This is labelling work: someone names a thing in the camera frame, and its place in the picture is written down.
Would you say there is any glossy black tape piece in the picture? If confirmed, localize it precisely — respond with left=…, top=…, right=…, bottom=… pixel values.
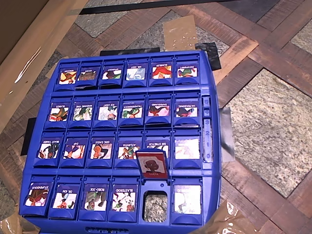
left=219, top=106, right=236, bottom=163

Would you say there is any Dr Ion card flap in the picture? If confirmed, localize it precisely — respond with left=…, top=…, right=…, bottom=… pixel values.
left=48, top=176, right=82, bottom=219

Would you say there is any Rambler card flap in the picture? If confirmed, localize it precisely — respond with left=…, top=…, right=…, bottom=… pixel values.
left=149, top=59, right=174, bottom=87

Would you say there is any Mr Mist card flap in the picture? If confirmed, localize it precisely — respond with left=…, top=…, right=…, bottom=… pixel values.
left=123, top=59, right=149, bottom=88

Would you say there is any Atlantia card flap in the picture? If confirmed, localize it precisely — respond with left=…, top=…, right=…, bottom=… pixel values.
left=114, top=133, right=143, bottom=169

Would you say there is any brown cardboard box wall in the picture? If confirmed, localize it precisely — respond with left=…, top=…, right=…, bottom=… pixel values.
left=0, top=0, right=89, bottom=134

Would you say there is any small tan tape strip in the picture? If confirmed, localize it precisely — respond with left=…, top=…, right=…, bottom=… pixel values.
left=45, top=56, right=69, bottom=79

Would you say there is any Madame Vine card flap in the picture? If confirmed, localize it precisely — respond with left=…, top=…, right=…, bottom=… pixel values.
left=68, top=97, right=96, bottom=129

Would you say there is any square brown tape patch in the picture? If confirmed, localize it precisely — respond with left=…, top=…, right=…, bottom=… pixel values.
left=162, top=15, right=198, bottom=52

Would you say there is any Swampbat card flap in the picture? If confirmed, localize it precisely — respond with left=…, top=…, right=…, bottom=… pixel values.
left=174, top=58, right=200, bottom=85

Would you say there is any blue guessing game board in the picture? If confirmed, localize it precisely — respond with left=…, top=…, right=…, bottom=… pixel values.
left=19, top=50, right=222, bottom=234

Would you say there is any Blasteroid card flap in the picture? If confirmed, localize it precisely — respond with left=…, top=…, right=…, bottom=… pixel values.
left=108, top=177, right=139, bottom=222

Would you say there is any Ice Light card flap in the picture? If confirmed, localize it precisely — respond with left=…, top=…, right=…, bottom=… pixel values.
left=94, top=97, right=121, bottom=129

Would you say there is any Ultrasonic card flap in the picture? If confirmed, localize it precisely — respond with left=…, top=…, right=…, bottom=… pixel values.
left=173, top=94, right=201, bottom=127

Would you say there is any Zap card flap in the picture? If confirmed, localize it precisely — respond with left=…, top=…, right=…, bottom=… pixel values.
left=59, top=133, right=90, bottom=168

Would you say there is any Stupendous card flap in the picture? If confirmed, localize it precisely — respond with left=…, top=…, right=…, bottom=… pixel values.
left=19, top=176, right=56, bottom=216

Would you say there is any Glance card flap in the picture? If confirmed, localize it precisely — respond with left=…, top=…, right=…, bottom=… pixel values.
left=44, top=98, right=73, bottom=130

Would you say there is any Robo-Joe Dana card flap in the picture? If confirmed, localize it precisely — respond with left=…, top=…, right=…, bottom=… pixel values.
left=79, top=177, right=110, bottom=221

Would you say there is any translucent brown tape piece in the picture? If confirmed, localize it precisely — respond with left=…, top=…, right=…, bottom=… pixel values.
left=0, top=214, right=41, bottom=234
left=190, top=199, right=259, bottom=234

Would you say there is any Gecko card flap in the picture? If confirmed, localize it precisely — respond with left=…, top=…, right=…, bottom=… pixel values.
left=77, top=62, right=101, bottom=89

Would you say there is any Eric Eagle card flap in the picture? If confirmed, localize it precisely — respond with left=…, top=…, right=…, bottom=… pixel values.
left=86, top=133, right=117, bottom=168

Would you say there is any Safeguard card flap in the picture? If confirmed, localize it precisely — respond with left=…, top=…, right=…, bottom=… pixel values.
left=145, top=95, right=173, bottom=126

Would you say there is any Thunderrock card flap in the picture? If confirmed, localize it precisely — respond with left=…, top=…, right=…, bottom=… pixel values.
left=119, top=96, right=146, bottom=127

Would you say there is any faded card flap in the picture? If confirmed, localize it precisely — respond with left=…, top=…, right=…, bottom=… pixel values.
left=172, top=133, right=202, bottom=169
left=171, top=178, right=203, bottom=225

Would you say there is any Sparkshot card flap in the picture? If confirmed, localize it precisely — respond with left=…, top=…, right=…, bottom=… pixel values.
left=98, top=60, right=124, bottom=88

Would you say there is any long black tape strip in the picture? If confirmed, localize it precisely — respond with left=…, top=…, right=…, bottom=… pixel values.
left=79, top=0, right=244, bottom=15

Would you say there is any Lucia portrait card flap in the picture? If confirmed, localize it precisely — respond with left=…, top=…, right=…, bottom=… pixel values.
left=136, top=149, right=170, bottom=181

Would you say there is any Sir Stretch card flap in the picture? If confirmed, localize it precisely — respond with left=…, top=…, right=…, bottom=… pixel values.
left=144, top=133, right=171, bottom=159

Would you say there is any Whiplash card flap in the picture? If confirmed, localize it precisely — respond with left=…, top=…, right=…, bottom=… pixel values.
left=56, top=63, right=80, bottom=91

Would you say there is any Beast Tamer card flap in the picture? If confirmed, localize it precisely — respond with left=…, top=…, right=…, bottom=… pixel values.
left=34, top=133, right=65, bottom=168

